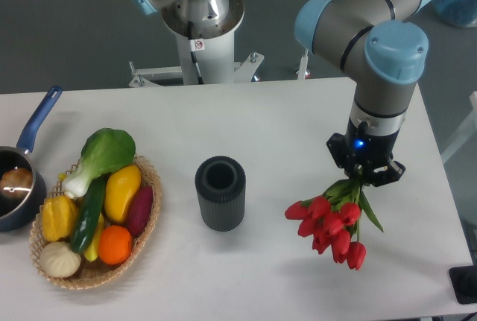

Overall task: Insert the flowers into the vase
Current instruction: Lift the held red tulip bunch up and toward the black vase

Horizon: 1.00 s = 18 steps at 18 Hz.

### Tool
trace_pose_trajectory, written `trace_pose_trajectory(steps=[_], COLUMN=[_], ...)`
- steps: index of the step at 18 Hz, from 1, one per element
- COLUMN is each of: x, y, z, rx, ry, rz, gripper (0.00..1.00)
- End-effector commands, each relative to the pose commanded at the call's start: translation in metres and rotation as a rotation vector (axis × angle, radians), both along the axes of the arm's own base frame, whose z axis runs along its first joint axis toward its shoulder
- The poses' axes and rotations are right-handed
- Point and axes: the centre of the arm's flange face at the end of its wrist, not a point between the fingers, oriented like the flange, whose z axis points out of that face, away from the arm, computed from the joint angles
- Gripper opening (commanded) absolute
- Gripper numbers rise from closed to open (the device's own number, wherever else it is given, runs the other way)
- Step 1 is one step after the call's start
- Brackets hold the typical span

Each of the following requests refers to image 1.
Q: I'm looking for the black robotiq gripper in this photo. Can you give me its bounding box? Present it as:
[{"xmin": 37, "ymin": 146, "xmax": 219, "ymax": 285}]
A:
[{"xmin": 326, "ymin": 121, "xmax": 405, "ymax": 187}]

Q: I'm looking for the red tulip bouquet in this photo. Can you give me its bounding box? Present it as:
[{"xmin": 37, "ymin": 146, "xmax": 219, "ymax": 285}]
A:
[{"xmin": 284, "ymin": 178, "xmax": 384, "ymax": 270}]

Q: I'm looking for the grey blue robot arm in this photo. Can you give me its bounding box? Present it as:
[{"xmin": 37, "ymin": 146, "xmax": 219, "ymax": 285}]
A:
[{"xmin": 132, "ymin": 0, "xmax": 431, "ymax": 187}]

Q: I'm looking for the dark grey ribbed vase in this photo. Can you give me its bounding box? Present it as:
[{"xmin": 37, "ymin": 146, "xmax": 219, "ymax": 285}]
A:
[{"xmin": 195, "ymin": 156, "xmax": 246, "ymax": 232}]

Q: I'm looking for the black device at edge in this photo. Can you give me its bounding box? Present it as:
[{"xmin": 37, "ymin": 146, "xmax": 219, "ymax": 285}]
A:
[{"xmin": 449, "ymin": 265, "xmax": 476, "ymax": 305}]

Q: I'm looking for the purple sweet potato toy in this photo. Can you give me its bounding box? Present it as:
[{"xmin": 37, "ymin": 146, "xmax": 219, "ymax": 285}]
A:
[{"xmin": 125, "ymin": 185, "xmax": 154, "ymax": 238}]

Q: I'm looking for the yellow mango toy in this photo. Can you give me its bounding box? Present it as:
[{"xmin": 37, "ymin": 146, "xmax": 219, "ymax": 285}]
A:
[{"xmin": 104, "ymin": 165, "xmax": 142, "ymax": 224}]

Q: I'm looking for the green bok choy toy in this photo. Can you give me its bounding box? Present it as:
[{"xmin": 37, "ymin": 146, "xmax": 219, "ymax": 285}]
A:
[{"xmin": 63, "ymin": 128, "xmax": 136, "ymax": 199}]

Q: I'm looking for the orange fruit toy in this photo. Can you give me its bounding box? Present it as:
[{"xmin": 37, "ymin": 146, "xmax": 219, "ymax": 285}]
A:
[{"xmin": 98, "ymin": 225, "xmax": 132, "ymax": 265}]

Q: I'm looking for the green cucumber toy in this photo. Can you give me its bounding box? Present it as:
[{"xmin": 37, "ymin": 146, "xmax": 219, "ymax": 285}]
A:
[{"xmin": 70, "ymin": 176, "xmax": 107, "ymax": 254}]

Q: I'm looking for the yellow banana toy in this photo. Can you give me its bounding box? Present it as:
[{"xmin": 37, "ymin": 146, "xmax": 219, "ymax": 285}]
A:
[{"xmin": 83, "ymin": 214, "xmax": 105, "ymax": 262}]

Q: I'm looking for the woven wicker basket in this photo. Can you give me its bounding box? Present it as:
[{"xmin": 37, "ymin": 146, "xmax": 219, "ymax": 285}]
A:
[{"xmin": 28, "ymin": 155, "xmax": 163, "ymax": 291}]

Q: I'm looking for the yellow bell pepper toy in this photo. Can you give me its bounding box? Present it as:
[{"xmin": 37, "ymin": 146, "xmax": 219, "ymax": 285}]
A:
[{"xmin": 41, "ymin": 194, "xmax": 78, "ymax": 242}]

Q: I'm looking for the white steamed bun toy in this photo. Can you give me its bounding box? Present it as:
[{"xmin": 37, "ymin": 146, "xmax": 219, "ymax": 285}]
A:
[{"xmin": 40, "ymin": 241, "xmax": 82, "ymax": 278}]

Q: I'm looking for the brown bread in pan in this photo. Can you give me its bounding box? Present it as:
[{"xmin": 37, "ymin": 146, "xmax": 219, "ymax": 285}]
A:
[{"xmin": 1, "ymin": 168, "xmax": 33, "ymax": 200}]

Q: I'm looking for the white furniture frame right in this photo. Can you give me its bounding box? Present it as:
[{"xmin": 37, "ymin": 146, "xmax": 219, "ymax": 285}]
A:
[{"xmin": 440, "ymin": 92, "xmax": 476, "ymax": 165}]

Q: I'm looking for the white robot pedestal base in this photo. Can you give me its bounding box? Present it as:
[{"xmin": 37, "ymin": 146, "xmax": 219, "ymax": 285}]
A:
[{"xmin": 129, "ymin": 0, "xmax": 265, "ymax": 88}]

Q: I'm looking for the black cable on pedestal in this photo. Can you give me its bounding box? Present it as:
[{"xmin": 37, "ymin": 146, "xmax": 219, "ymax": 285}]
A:
[{"xmin": 187, "ymin": 20, "xmax": 205, "ymax": 85}]

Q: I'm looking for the blue handled saucepan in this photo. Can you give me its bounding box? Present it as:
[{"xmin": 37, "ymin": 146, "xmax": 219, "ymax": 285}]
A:
[{"xmin": 1, "ymin": 86, "xmax": 63, "ymax": 232}]

